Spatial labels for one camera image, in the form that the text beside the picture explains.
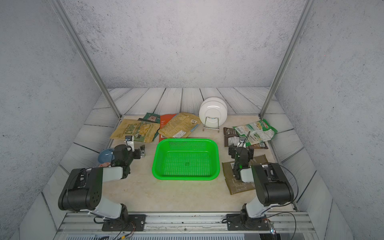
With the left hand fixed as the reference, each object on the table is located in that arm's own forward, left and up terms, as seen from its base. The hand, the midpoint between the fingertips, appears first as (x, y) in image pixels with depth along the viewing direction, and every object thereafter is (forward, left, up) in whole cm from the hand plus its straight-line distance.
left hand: (138, 144), depth 94 cm
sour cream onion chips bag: (+14, +1, -4) cm, 15 cm away
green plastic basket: (-6, -29, -8) cm, 31 cm away
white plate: (+21, -48, +6) cm, 53 cm away
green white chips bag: (+12, -79, -6) cm, 80 cm away
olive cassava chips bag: (-25, -57, -6) cm, 63 cm away
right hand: (-2, -65, +2) cm, 65 cm away
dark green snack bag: (+30, -1, -7) cm, 31 cm away
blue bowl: (-4, +22, -7) cm, 23 cm away
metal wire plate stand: (+18, -47, -1) cm, 51 cm away
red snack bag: (+27, -12, -6) cm, 30 cm away
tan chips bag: (+20, -25, -5) cm, 32 cm away
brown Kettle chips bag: (+8, -61, -4) cm, 61 cm away
